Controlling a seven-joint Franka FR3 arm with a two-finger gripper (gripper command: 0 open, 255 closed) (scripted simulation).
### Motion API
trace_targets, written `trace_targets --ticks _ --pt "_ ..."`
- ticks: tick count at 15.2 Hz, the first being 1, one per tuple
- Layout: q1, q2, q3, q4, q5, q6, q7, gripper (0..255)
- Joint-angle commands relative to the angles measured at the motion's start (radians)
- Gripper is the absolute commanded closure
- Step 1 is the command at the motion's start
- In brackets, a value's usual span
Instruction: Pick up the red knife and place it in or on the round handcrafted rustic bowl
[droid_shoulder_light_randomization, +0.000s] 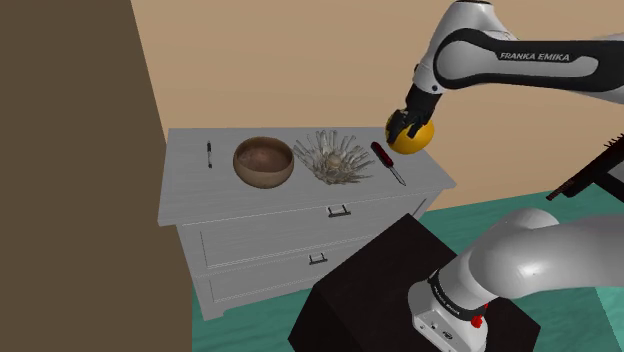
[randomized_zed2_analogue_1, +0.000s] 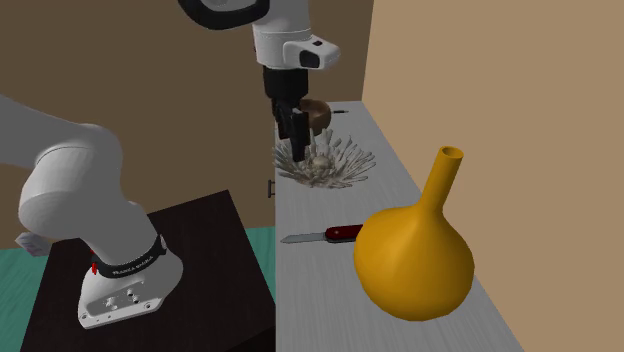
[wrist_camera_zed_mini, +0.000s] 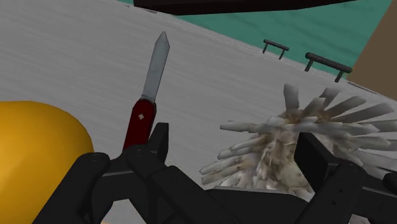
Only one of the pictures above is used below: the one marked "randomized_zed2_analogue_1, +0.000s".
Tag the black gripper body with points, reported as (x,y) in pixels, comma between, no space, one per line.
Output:
(285,83)

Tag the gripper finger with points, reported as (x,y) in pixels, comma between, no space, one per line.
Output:
(299,134)
(282,122)

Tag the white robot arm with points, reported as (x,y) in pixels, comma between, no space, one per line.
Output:
(73,195)

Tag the brown bowl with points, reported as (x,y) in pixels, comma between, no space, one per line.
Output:
(319,113)

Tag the black pen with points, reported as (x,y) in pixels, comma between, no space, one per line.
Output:
(340,111)

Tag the white spiky coral ornament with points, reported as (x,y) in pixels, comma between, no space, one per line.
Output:
(336,163)

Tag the red pocket knife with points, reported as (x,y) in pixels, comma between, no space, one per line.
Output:
(341,233)

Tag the dark robot stand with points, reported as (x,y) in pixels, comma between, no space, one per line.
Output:
(214,273)

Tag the yellow round long-necked vase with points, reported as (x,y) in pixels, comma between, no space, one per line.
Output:
(414,263)

